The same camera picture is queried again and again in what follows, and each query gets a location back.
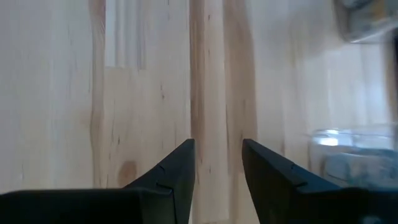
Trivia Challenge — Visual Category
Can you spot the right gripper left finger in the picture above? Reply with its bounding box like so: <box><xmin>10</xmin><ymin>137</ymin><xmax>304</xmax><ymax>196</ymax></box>
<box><xmin>0</xmin><ymin>138</ymin><xmax>196</xmax><ymax>224</ymax></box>

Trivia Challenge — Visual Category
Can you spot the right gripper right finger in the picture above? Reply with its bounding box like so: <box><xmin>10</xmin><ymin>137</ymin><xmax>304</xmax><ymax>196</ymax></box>
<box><xmin>241</xmin><ymin>138</ymin><xmax>398</xmax><ymax>224</ymax></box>

